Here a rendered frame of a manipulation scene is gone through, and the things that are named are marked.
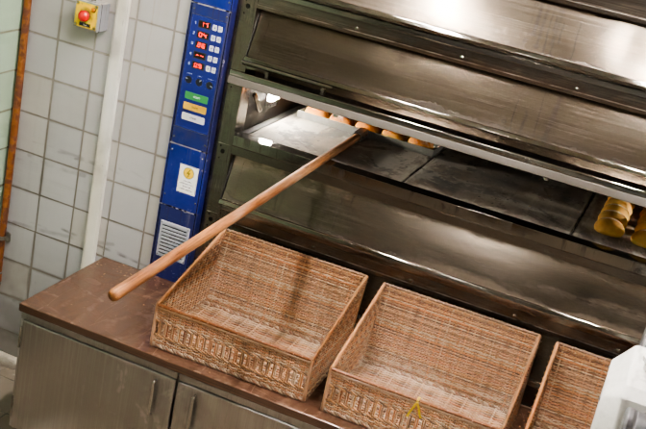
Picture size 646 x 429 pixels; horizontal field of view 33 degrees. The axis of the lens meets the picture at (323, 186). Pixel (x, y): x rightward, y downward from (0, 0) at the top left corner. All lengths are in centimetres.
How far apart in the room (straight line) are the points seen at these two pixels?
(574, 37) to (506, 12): 22
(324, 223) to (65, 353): 96
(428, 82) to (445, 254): 57
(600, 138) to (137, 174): 166
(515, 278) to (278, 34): 113
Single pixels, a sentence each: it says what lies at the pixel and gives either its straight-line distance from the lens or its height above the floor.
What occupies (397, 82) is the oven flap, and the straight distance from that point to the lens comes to 359.
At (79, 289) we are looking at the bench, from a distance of 395.
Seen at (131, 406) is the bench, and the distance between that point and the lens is 372.
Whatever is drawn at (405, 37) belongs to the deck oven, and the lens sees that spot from 357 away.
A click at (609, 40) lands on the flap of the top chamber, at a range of 345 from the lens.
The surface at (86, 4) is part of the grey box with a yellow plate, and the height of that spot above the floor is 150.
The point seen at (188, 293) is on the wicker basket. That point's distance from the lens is 379.
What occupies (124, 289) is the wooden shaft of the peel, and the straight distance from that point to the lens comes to 258.
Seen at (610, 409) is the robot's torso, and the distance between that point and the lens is 231.
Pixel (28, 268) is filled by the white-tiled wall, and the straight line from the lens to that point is 447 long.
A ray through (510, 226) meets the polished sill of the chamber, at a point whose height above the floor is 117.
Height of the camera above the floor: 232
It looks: 19 degrees down
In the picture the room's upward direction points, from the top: 12 degrees clockwise
